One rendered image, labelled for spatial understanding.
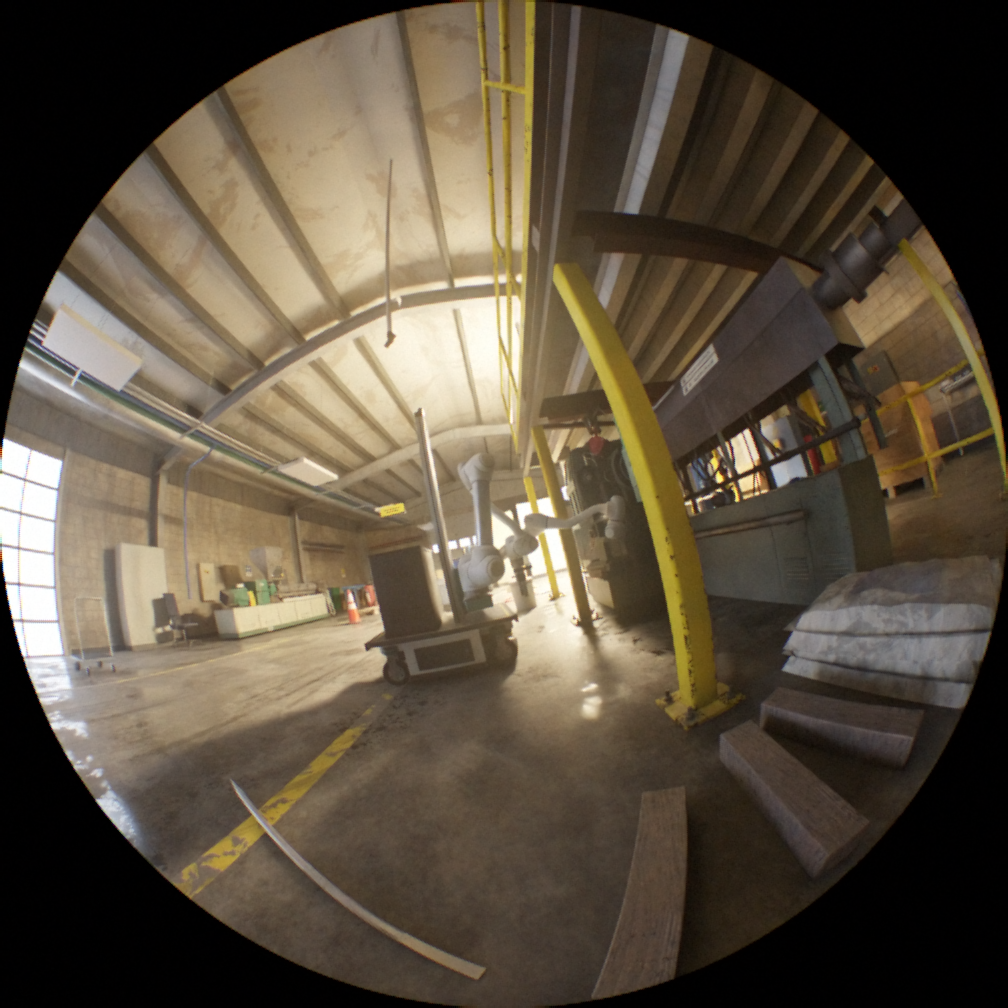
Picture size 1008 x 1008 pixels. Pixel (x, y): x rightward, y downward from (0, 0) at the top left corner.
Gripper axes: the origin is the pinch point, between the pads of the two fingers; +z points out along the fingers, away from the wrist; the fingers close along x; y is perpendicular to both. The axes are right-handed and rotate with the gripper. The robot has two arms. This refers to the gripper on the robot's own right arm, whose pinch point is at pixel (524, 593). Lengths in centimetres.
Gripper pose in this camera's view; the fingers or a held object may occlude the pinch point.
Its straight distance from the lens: 205.2
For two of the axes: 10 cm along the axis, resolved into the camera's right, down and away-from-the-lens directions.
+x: 1.1, -2.1, -9.7
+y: -9.7, 2.0, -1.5
